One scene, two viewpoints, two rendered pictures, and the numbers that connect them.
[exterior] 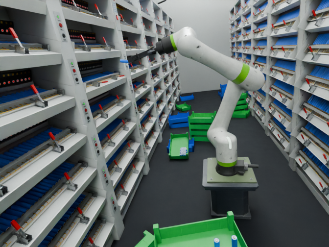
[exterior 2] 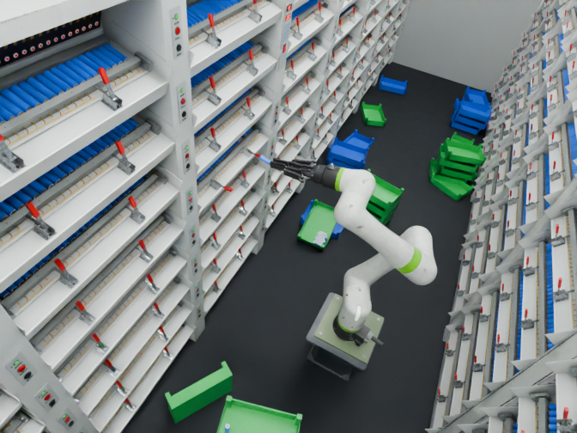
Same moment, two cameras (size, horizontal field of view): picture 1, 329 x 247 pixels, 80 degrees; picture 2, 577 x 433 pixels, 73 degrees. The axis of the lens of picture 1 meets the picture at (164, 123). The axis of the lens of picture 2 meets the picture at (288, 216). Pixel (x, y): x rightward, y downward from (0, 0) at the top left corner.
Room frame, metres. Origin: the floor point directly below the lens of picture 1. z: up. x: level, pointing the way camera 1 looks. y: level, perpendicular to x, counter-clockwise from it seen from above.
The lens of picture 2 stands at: (0.04, -0.05, 2.08)
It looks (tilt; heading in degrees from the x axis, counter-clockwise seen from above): 46 degrees down; 5
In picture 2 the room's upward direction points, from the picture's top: 10 degrees clockwise
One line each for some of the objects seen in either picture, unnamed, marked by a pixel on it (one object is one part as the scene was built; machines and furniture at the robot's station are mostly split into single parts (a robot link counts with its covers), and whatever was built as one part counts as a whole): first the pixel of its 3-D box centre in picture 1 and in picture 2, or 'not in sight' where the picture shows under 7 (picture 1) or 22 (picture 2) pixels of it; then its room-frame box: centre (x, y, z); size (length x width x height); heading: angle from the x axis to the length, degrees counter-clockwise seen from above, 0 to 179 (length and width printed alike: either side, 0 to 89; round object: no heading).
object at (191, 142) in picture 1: (180, 145); (324, 219); (2.06, -0.15, 0.04); 0.30 x 0.20 x 0.08; 77
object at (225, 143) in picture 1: (225, 147); (354, 309); (1.11, -0.36, 0.45); 0.16 x 0.13 x 0.19; 4
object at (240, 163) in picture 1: (236, 166); (357, 331); (1.08, -0.41, 0.32); 0.26 x 0.15 x 0.06; 67
